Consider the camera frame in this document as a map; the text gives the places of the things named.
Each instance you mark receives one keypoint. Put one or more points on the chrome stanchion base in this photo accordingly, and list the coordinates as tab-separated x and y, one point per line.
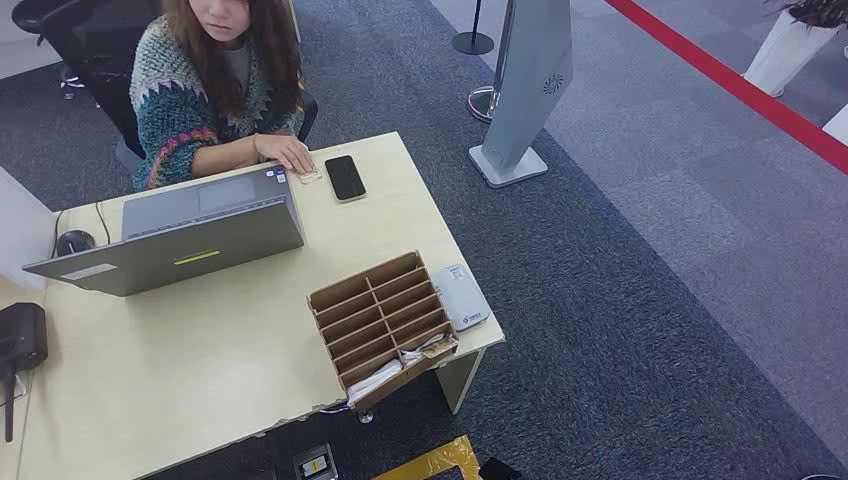
478	106

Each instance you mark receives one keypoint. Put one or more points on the white block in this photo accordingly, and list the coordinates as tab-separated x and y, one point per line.
839	126

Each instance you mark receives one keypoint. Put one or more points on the grey floor socket box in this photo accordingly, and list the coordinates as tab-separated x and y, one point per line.
315	465

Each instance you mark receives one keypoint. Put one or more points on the person's right forearm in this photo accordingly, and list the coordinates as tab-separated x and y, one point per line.
222	158

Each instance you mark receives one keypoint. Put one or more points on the patterned room key card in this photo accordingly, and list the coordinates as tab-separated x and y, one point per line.
442	346

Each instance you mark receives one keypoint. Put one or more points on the person's right hand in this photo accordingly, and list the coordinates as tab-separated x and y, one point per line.
285	151

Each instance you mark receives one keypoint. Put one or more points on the light wooden desk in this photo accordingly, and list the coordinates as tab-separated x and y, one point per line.
199	364

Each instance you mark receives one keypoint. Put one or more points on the white room key card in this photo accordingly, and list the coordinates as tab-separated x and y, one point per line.
374	383
417	352

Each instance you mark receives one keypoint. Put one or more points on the potted plant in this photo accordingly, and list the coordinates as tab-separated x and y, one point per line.
818	12

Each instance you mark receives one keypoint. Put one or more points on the white card reader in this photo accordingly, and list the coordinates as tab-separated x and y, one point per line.
460	298

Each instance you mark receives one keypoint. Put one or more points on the yellow floor tape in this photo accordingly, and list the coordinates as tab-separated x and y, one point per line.
437	460

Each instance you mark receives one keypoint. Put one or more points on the black router with antenna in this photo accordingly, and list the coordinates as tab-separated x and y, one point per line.
23	334

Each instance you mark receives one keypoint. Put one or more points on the black stanchion post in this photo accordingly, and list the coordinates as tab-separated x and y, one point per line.
473	42

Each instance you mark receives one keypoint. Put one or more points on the black office chair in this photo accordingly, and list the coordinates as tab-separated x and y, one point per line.
99	53

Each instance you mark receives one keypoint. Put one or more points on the beige background desk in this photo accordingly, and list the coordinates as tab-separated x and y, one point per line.
295	20

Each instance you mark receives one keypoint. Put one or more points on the red barrier belt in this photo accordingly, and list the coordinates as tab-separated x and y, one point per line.
729	81

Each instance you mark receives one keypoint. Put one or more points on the grey laptop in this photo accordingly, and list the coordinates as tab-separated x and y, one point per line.
199	252

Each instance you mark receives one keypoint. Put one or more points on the beige patterned ID card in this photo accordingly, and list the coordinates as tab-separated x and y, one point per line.
310	177

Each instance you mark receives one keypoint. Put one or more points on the black computer mouse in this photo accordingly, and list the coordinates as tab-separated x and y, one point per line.
74	243

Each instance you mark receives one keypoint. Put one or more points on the person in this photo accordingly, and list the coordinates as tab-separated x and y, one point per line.
172	106

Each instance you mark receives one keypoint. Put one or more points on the black smartphone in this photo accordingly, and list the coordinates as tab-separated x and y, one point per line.
345	177

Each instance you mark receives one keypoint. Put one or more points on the cardboard card organizer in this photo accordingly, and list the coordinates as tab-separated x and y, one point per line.
371	318

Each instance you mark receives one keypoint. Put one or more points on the black floor object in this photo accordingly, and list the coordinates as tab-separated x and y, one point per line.
498	470

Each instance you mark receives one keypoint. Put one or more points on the white planter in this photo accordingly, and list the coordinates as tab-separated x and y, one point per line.
782	56

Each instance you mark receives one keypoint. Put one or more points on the grey kiosk stand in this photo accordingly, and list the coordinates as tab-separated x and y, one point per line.
530	73

